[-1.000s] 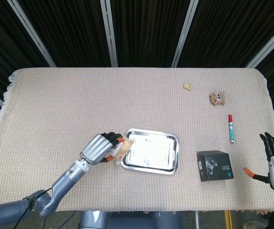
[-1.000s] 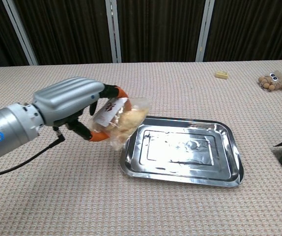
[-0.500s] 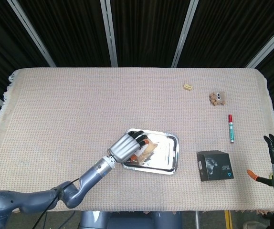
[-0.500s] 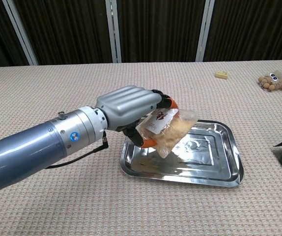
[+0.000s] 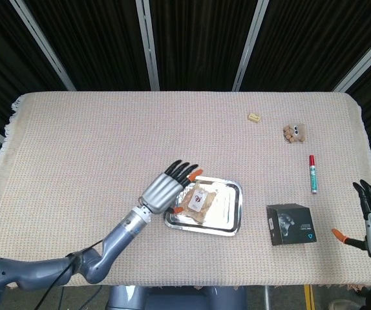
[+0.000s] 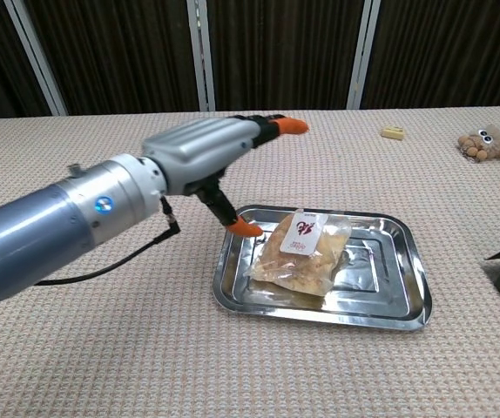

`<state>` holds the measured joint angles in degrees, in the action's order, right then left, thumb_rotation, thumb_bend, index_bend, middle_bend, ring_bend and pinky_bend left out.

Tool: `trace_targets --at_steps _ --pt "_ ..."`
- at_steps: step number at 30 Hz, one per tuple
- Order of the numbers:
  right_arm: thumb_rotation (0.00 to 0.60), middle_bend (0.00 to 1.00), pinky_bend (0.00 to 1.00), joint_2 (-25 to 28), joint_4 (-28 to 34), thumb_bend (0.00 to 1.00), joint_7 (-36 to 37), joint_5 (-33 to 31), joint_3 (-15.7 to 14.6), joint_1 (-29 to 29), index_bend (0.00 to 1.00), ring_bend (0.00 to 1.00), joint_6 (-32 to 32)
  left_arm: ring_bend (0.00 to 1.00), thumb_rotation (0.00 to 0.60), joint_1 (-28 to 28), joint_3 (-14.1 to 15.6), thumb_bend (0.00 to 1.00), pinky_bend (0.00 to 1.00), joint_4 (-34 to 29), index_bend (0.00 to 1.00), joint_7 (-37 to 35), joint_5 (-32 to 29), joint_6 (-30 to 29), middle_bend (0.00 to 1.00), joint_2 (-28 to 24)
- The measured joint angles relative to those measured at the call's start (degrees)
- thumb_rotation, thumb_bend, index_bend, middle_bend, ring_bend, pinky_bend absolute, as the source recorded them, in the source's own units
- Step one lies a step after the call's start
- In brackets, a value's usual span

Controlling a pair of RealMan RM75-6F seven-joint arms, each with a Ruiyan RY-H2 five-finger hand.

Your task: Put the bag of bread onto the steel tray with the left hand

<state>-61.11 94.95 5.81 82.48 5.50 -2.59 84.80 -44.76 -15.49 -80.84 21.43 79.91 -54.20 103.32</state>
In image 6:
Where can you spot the clear plastic snack bag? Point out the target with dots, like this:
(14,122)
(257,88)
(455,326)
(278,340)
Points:
(300,257)

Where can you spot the snack bag with googly eyes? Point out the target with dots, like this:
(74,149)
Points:
(484,144)

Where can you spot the small yellow eraser block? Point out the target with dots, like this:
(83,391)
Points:
(393,132)

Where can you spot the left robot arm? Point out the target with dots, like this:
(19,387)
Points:
(54,226)

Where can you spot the beige woven tablecloth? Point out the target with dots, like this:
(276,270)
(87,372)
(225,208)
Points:
(250,270)

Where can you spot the shiny metal tray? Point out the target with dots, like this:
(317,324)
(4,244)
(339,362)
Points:
(354,278)

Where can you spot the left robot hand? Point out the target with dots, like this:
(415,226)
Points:
(215,150)

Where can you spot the white aluminium frame post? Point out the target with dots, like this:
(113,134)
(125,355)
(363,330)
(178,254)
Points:
(363,54)
(36,56)
(202,54)

